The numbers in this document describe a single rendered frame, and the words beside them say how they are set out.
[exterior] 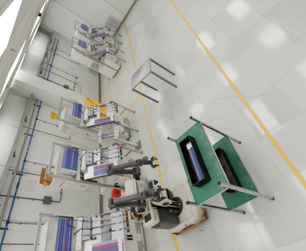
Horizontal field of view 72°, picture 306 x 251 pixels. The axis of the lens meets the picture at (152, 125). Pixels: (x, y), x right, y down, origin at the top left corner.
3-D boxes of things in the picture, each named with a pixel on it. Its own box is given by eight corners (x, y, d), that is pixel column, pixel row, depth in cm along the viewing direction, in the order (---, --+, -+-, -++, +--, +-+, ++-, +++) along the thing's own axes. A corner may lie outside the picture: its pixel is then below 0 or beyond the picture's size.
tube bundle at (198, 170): (187, 145, 258) (185, 144, 256) (191, 142, 254) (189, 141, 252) (201, 182, 224) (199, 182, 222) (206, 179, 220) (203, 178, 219)
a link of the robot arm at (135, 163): (107, 167, 265) (108, 174, 258) (106, 164, 261) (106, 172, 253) (141, 160, 267) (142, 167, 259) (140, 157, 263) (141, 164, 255)
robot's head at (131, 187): (128, 200, 261) (125, 195, 250) (126, 185, 275) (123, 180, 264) (139, 197, 261) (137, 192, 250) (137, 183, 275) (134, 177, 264)
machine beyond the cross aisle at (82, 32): (122, 34, 936) (81, 7, 831) (123, 43, 881) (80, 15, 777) (106, 58, 1004) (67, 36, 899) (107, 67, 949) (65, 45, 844)
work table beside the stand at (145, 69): (177, 87, 479) (150, 70, 435) (157, 103, 522) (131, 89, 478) (175, 73, 504) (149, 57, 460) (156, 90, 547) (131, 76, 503)
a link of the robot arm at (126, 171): (105, 170, 269) (105, 177, 263) (106, 164, 260) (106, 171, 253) (139, 169, 282) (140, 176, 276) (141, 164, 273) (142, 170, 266)
